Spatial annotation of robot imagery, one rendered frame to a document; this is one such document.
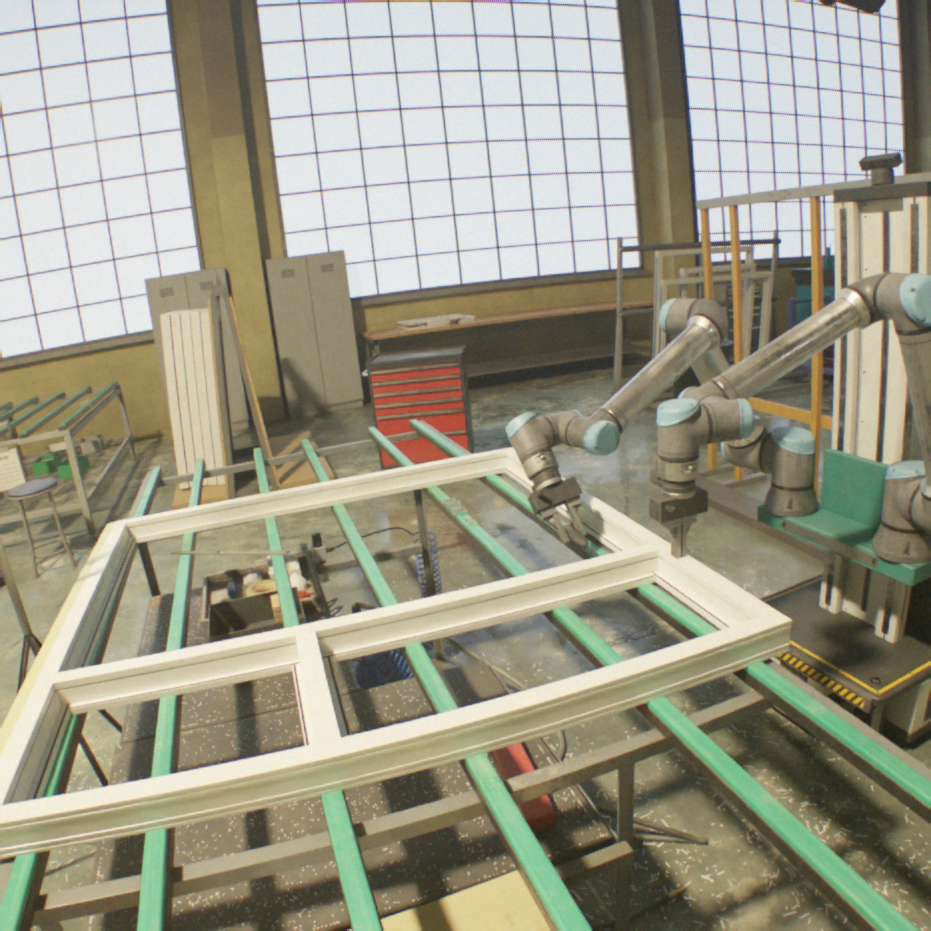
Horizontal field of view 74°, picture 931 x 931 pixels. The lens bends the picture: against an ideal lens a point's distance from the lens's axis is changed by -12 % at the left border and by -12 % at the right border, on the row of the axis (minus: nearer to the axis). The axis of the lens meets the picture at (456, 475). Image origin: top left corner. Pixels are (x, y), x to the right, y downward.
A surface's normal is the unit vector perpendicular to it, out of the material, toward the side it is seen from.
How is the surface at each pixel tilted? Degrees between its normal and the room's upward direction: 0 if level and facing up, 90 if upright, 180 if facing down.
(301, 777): 90
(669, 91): 90
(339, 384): 90
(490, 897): 0
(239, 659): 90
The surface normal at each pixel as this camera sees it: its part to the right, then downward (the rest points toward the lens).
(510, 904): -0.11, -0.95
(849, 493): -0.93, 0.20
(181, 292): 0.31, 0.25
